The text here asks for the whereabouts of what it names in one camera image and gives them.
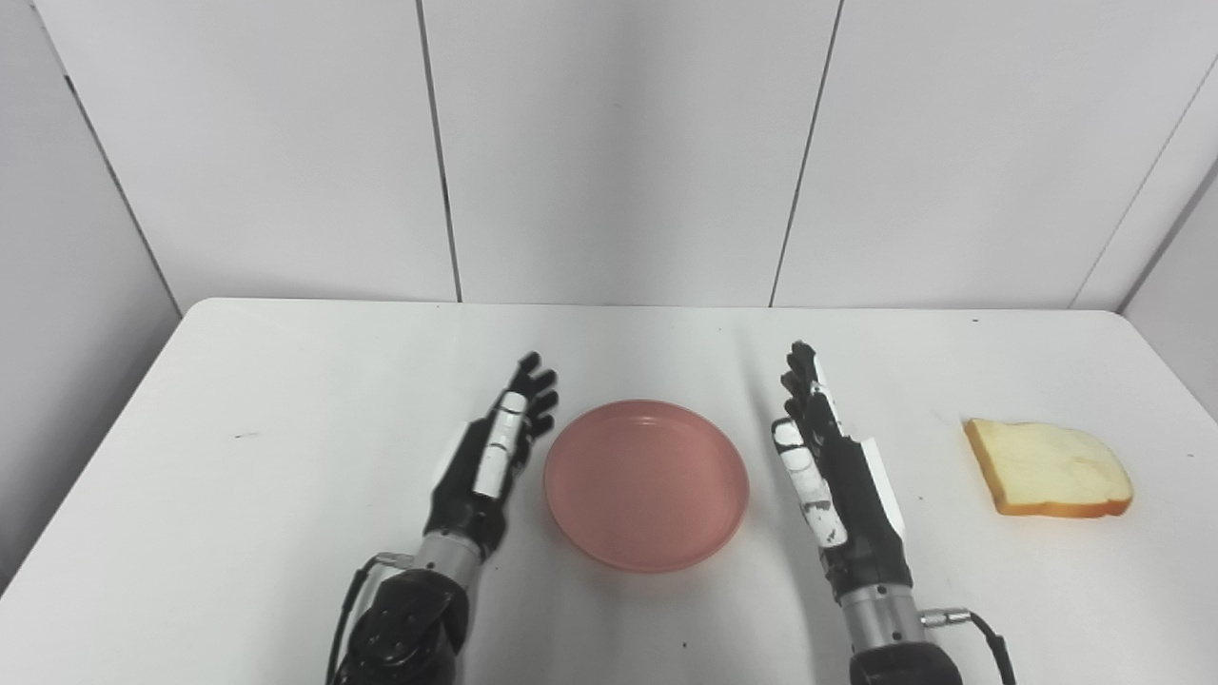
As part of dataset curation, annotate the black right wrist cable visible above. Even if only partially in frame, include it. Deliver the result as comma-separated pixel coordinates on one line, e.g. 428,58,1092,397
918,607,1017,685

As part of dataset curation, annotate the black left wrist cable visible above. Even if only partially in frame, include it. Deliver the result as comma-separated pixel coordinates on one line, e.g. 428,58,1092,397
325,553,415,685

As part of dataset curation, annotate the pink round plate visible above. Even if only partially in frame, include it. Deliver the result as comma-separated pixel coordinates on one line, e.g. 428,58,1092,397
544,400,750,574

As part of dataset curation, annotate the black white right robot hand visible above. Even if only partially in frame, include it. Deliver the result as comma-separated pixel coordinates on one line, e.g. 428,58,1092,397
772,342,913,602

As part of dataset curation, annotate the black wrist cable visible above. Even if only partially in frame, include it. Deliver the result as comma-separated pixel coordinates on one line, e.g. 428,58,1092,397
325,553,415,685
918,607,1017,685

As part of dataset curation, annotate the slice of white bread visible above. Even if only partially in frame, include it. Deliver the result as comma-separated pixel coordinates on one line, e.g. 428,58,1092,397
963,419,1134,519

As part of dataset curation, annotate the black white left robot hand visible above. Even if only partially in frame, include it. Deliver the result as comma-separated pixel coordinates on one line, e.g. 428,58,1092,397
423,352,560,562

